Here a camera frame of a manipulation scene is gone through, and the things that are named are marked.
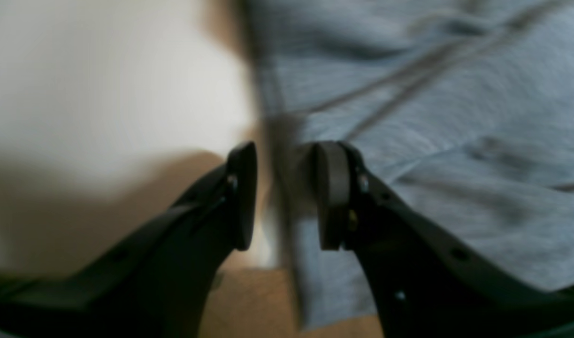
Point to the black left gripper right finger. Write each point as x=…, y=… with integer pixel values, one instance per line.
x=425, y=283

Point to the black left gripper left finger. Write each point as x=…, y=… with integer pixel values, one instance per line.
x=155, y=282

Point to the grey t-shirt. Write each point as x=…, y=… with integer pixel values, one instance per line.
x=465, y=108

